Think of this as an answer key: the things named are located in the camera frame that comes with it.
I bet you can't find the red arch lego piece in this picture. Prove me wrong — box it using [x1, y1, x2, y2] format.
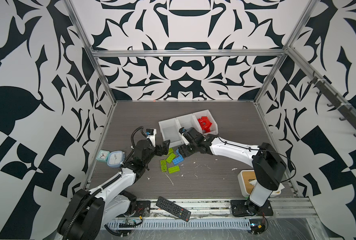
[198, 116, 213, 133]

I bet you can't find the blue lego brick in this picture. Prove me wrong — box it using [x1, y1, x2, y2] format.
[173, 156, 184, 165]

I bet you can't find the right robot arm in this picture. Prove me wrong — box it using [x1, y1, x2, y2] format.
[178, 128, 287, 209]

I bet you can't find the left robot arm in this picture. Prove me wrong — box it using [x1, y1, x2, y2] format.
[57, 140, 170, 240]

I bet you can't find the green lego brick middle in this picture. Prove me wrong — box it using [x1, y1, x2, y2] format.
[166, 153, 177, 164]

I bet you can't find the green lego brick left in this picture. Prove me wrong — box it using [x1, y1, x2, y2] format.
[160, 160, 168, 172]

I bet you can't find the white three-compartment bin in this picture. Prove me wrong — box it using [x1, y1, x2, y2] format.
[159, 110, 219, 148]

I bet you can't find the green lego brick bottom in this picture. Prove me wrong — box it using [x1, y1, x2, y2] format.
[168, 166, 180, 174]

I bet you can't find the blue rimmed round clock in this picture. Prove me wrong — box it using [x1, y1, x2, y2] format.
[107, 151, 125, 168]

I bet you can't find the small teal alarm clock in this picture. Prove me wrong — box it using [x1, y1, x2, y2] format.
[96, 150, 110, 162]

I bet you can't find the black remote control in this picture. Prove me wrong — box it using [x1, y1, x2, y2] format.
[156, 197, 191, 222]

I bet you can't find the green circuit board left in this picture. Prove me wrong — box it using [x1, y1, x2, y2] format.
[119, 220, 143, 228]

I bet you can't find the green circuit board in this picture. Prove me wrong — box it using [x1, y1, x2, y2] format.
[119, 220, 143, 228]
[249, 222, 267, 235]

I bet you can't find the green circuit board right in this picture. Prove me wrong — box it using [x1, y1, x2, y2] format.
[249, 222, 267, 235]

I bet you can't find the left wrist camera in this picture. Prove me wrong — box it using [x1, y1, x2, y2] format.
[145, 129, 157, 147]

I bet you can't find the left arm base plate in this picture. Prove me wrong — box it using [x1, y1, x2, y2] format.
[131, 201, 151, 218]

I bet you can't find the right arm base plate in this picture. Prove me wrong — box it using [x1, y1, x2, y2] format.
[230, 200, 274, 217]

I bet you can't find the white cable duct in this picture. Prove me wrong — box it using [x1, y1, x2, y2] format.
[107, 219, 251, 230]

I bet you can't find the black coat hook rail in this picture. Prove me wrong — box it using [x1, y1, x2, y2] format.
[308, 71, 356, 138]

